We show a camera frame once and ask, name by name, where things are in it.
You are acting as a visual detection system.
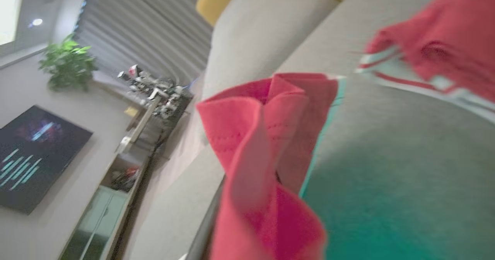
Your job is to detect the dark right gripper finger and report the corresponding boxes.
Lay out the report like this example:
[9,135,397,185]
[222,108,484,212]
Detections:
[185,177,227,260]

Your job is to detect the red shorts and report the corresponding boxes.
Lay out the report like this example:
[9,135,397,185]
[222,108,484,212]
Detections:
[196,72,339,260]

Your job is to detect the red Bulls jersey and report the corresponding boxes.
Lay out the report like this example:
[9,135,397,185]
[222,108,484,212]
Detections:
[355,0,495,115]

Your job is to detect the long low TV cabinet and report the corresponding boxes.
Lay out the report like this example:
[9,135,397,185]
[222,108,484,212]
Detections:
[57,94,163,260]

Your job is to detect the cluttered dark side table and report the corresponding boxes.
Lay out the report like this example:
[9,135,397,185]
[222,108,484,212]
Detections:
[117,64,194,122]

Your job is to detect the black flat television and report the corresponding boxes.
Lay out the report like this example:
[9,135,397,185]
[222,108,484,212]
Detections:
[0,105,94,215]

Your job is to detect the small grey sofa cushion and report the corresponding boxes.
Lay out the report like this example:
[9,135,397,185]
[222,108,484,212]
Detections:
[200,0,341,100]

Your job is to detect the large grey sofa seat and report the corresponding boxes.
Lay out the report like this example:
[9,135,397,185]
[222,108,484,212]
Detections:
[128,0,495,260]

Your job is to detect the grey pleated curtain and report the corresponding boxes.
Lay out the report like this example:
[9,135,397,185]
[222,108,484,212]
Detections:
[73,0,214,87]

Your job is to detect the green potted plant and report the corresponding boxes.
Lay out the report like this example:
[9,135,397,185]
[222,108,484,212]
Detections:
[38,33,98,93]

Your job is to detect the yellow sofa backrest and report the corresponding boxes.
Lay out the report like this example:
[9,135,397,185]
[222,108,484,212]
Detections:
[195,0,362,27]

